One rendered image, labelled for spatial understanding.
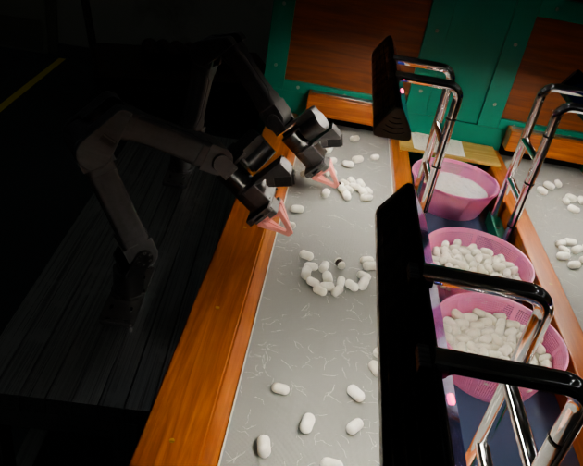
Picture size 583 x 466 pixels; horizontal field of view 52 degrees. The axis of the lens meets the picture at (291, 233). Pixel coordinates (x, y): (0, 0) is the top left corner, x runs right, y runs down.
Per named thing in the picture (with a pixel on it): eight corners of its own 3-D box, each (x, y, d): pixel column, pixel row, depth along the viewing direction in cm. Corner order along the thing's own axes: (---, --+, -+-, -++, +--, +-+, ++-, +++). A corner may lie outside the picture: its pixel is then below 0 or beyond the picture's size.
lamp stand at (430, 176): (352, 232, 163) (390, 71, 139) (353, 198, 180) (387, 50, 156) (420, 244, 163) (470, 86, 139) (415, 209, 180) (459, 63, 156)
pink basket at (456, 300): (428, 404, 114) (442, 368, 109) (418, 315, 136) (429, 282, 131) (566, 430, 113) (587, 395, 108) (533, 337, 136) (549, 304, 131)
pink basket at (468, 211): (451, 234, 170) (461, 205, 165) (387, 191, 187) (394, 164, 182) (507, 215, 185) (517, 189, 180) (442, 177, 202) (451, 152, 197)
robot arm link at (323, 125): (333, 122, 161) (306, 86, 158) (324, 133, 154) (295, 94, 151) (302, 144, 167) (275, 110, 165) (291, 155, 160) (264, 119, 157)
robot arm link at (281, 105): (298, 115, 163) (232, 17, 156) (287, 125, 155) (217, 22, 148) (265, 136, 169) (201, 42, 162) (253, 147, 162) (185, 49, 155)
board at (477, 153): (399, 150, 194) (400, 146, 193) (397, 132, 206) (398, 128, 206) (500, 167, 193) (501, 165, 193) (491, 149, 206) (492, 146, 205)
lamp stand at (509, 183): (496, 259, 162) (559, 103, 139) (484, 222, 179) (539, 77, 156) (565, 271, 162) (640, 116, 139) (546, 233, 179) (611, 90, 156)
